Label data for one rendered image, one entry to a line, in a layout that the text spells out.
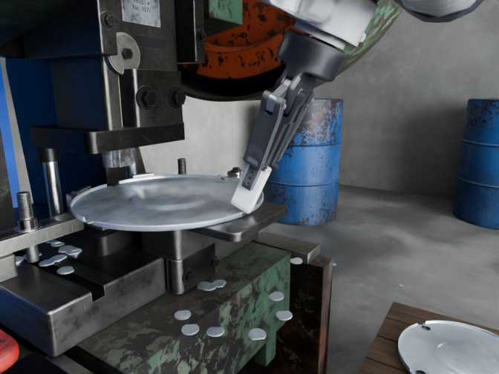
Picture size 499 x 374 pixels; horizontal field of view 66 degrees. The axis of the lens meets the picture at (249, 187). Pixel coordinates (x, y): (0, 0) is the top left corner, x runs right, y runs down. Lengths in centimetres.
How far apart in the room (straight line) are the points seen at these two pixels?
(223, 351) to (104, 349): 19
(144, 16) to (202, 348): 48
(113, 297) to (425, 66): 348
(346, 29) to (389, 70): 340
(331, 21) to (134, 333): 44
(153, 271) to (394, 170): 343
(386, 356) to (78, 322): 71
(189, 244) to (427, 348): 67
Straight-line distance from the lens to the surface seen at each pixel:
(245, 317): 66
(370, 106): 387
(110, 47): 54
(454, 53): 375
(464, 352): 107
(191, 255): 59
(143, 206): 57
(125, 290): 56
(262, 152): 46
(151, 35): 64
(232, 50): 93
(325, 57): 44
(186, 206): 56
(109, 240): 62
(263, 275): 67
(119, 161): 67
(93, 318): 54
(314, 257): 78
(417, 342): 107
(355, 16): 44
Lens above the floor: 95
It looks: 14 degrees down
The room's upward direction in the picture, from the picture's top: straight up
